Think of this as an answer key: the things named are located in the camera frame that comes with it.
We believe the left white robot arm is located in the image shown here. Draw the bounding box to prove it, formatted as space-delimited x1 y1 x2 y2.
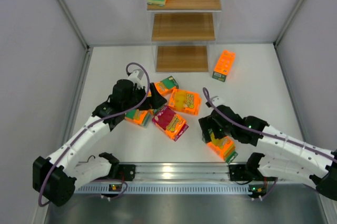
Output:
33 79 167 207

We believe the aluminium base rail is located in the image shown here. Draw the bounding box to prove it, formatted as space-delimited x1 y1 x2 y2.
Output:
42 161 330 195

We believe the orange yellow sponge pack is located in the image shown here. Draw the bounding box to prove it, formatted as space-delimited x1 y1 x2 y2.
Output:
147 91 158 115

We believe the pink Scrub Mommy box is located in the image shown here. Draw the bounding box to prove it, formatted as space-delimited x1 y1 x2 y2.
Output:
152 105 189 142

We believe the orange Scrub Daddy box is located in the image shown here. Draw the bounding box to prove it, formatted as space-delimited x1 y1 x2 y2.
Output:
168 89 202 116

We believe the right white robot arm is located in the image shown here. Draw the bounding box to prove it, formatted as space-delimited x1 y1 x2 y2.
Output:
199 102 336 200

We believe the clear acrylic shelf unit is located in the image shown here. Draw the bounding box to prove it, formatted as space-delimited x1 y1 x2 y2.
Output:
145 0 224 73

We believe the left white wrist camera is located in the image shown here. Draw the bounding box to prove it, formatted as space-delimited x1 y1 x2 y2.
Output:
127 69 144 89

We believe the green orange sponge pack left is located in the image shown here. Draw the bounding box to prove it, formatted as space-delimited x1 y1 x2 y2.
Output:
125 109 151 128

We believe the small green orange sponge pack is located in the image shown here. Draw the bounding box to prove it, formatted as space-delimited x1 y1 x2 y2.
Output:
154 76 179 96

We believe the orange sponge box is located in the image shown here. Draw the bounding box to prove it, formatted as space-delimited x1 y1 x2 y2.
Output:
212 50 236 82

